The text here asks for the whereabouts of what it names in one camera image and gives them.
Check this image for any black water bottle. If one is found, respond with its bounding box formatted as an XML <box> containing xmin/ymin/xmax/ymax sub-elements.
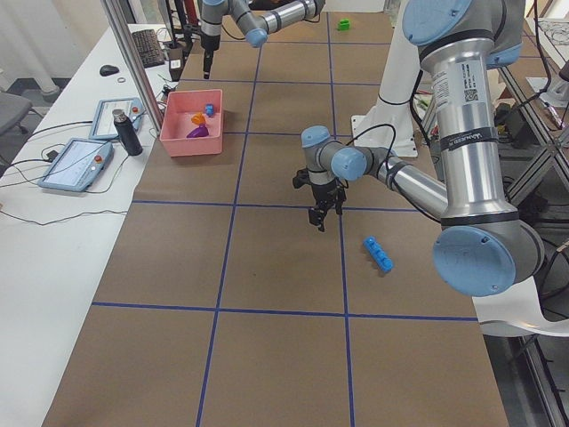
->
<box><xmin>112</xmin><ymin>109</ymin><xmax>142</xmax><ymax>157</ymax></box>

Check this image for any purple toy block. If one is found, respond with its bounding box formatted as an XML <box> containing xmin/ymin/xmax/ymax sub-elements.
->
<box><xmin>187</xmin><ymin>125</ymin><xmax>209</xmax><ymax>138</ymax></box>

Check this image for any small blue toy block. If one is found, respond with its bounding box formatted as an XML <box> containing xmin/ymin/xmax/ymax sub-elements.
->
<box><xmin>204</xmin><ymin>103</ymin><xmax>215</xmax><ymax>117</ymax></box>

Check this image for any long blue toy block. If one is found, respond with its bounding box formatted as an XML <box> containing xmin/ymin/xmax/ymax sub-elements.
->
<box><xmin>363</xmin><ymin>236</ymin><xmax>394</xmax><ymax>273</ymax></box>

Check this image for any aluminium frame post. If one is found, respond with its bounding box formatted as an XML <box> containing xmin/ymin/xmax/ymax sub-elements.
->
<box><xmin>100</xmin><ymin>0</ymin><xmax>164</xmax><ymax>134</ymax></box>

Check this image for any blue teach pendant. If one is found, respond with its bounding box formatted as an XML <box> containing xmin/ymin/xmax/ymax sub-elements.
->
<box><xmin>88</xmin><ymin>97</ymin><xmax>147</xmax><ymax>141</ymax></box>
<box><xmin>36</xmin><ymin>138</ymin><xmax>114</xmax><ymax>192</ymax></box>

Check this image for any black keyboard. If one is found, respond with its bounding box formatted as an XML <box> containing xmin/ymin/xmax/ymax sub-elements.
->
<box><xmin>132</xmin><ymin>29</ymin><xmax>164</xmax><ymax>68</ymax></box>

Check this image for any white camera stand column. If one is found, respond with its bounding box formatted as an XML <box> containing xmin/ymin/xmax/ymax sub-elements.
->
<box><xmin>352</xmin><ymin>0</ymin><xmax>421</xmax><ymax>157</ymax></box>

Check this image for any black computer mouse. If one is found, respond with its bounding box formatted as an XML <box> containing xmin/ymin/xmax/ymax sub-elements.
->
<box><xmin>99</xmin><ymin>64</ymin><xmax>119</xmax><ymax>77</ymax></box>

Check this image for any far blue teach pendant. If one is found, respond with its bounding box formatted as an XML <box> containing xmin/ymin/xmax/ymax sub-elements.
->
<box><xmin>88</xmin><ymin>97</ymin><xmax>147</xmax><ymax>141</ymax></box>

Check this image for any white chair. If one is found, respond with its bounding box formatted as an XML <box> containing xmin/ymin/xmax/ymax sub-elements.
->
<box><xmin>472</xmin><ymin>277</ymin><xmax>568</xmax><ymax>338</ymax></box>

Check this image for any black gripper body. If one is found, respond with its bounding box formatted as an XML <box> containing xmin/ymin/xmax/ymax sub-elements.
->
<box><xmin>311</xmin><ymin>181</ymin><xmax>345</xmax><ymax>209</ymax></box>
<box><xmin>201</xmin><ymin>33</ymin><xmax>219</xmax><ymax>52</ymax></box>

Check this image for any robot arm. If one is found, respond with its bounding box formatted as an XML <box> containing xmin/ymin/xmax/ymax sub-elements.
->
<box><xmin>200</xmin><ymin>0</ymin><xmax>325</xmax><ymax>79</ymax></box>
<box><xmin>293</xmin><ymin>1</ymin><xmax>544</xmax><ymax>297</ymax></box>

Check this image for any orange toy block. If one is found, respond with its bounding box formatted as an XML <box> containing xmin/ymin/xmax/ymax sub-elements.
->
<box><xmin>191</xmin><ymin>112</ymin><xmax>206</xmax><ymax>126</ymax></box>

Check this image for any near blue teach pendant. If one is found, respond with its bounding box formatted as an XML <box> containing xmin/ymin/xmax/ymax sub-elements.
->
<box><xmin>36</xmin><ymin>138</ymin><xmax>114</xmax><ymax>192</ymax></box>

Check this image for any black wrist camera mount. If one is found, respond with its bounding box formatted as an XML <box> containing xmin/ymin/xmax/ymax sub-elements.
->
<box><xmin>292</xmin><ymin>168</ymin><xmax>310</xmax><ymax>189</ymax></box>

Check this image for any brown paper table cover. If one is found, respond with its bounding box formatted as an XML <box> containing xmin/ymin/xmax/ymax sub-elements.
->
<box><xmin>44</xmin><ymin>13</ymin><xmax>508</xmax><ymax>426</ymax></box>

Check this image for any pink plastic box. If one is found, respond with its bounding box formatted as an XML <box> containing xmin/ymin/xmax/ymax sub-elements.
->
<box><xmin>159</xmin><ymin>89</ymin><xmax>223</xmax><ymax>157</ymax></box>

